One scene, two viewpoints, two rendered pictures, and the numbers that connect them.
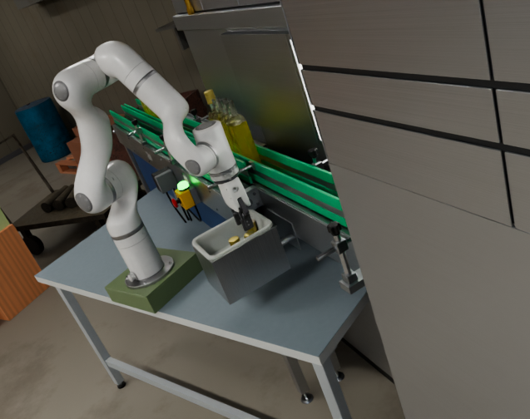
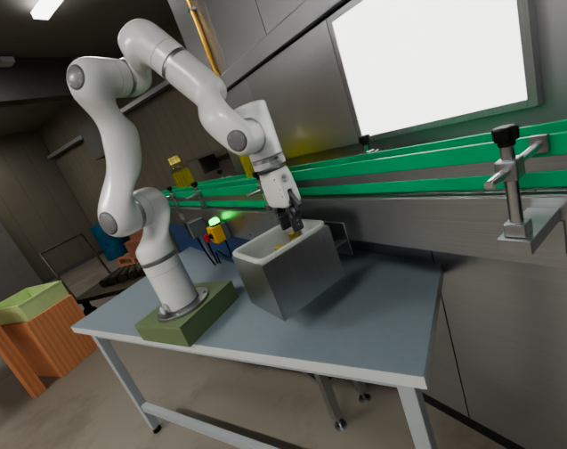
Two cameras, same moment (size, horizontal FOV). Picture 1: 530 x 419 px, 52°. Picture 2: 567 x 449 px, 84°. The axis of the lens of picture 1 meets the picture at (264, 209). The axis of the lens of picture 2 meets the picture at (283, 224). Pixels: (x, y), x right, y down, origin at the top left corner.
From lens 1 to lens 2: 0.88 m
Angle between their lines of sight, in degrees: 14
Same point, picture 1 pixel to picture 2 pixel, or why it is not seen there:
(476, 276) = not seen: outside the picture
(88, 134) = (113, 142)
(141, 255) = (174, 283)
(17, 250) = (74, 315)
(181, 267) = (216, 295)
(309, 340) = (396, 355)
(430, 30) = not seen: outside the picture
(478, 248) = not seen: outside the picture
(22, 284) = (77, 344)
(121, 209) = (151, 234)
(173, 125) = (211, 93)
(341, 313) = (421, 318)
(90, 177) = (115, 193)
